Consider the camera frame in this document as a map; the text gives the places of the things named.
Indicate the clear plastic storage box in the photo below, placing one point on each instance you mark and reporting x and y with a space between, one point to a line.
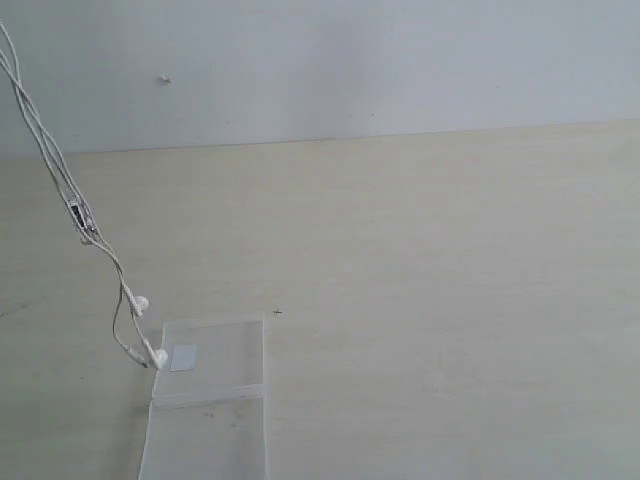
206 417

